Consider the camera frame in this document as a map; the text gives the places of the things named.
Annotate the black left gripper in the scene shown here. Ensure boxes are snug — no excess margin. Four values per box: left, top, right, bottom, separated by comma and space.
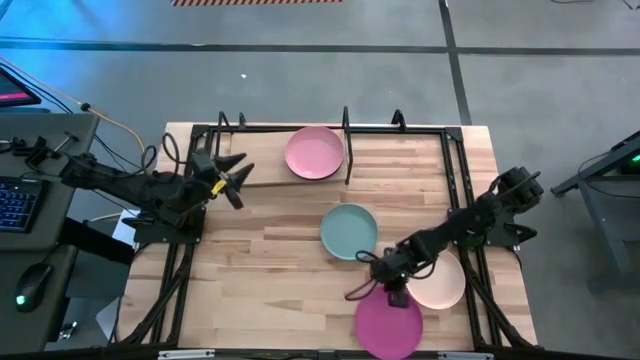
187, 149, 255, 201

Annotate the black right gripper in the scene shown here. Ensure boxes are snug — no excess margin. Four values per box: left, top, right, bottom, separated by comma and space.
370, 245, 419, 309

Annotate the magenta plate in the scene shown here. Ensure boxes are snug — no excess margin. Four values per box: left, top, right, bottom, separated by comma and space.
354, 287, 425, 360

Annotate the peach plate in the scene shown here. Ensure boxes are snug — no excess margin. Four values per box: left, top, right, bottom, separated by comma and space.
405, 249, 467, 311

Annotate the light pink plate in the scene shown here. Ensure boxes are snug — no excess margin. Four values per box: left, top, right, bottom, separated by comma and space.
284, 125, 346, 181

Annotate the teal plate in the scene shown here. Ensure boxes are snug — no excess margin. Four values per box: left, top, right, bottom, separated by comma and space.
319, 203, 380, 262

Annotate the grey desk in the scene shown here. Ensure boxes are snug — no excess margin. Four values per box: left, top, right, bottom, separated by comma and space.
0, 112, 101, 351

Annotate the black metal stand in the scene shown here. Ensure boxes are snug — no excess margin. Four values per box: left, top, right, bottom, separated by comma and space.
549, 130, 640, 296

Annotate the black backlit keyboard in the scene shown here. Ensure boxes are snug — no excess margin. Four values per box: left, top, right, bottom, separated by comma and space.
0, 174, 50, 235

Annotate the monitor with pink screen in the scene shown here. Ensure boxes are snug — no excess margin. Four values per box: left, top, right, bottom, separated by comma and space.
0, 67, 42, 109

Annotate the black computer mouse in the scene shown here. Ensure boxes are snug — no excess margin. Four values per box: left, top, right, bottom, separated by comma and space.
14, 262, 54, 314

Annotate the silver metal bracket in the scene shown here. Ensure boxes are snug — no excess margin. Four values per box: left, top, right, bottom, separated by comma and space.
437, 352, 495, 360
157, 349, 216, 360

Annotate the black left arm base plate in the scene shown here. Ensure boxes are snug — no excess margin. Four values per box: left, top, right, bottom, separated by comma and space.
122, 204, 207, 246

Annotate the black metal shelf frame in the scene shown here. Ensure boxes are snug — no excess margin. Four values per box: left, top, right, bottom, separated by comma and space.
216, 105, 354, 186

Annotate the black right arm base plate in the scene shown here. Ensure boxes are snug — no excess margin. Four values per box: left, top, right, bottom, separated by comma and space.
447, 207, 539, 249

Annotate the black table frame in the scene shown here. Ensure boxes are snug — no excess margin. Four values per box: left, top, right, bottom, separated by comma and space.
107, 108, 539, 352

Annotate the orange cable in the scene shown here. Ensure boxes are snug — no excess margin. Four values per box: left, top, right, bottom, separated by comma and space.
0, 54, 147, 152

